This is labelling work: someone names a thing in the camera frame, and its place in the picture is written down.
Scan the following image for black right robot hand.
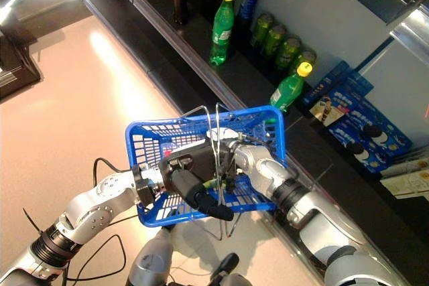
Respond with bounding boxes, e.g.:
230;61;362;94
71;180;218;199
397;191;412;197
204;127;241;153

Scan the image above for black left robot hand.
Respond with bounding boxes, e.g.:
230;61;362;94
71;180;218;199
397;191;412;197
157;147;235;222

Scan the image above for blue plastic shopping basket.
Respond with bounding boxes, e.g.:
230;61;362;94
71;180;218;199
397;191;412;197
124;102;289;242

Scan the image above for green drink can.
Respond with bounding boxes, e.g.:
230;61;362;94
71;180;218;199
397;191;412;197
263;23;287;58
249;12;275;48
274;36;302;72
288;49;318;78

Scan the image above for green soda bottle yellow cap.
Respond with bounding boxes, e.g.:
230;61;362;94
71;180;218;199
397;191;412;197
208;0;236;68
269;61;315;113

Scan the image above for silver left robot leg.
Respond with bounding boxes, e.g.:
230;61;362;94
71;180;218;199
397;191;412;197
129;225;175;286

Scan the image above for silver robot leg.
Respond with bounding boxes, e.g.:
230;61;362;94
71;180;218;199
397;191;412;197
209;252;255;286
129;225;175;286

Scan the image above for silver right robot leg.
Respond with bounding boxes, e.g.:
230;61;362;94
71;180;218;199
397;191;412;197
209;252;255;286

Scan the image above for blue box cookie roll picture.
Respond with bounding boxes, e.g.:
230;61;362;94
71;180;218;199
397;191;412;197
307;93;360;129

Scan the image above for blue upright cookie box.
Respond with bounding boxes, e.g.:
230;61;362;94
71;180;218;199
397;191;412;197
301;60;352;106
345;70;375;100

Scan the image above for blue sandwich cookie box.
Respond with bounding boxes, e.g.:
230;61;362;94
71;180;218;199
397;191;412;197
347;97;414;159
328;121;385;175

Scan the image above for pale grey flat box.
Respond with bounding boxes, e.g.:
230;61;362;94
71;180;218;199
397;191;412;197
379;146;429;180

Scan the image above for white box gold seal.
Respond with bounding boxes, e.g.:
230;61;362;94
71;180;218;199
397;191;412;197
383;167;429;200

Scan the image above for black side shelf unit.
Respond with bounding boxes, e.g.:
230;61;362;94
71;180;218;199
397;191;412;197
0;0;44;101

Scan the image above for black shelf board clear rail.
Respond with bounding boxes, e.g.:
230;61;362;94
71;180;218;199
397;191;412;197
95;0;429;286

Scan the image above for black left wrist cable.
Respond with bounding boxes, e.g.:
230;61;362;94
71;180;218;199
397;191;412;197
92;157;132;189

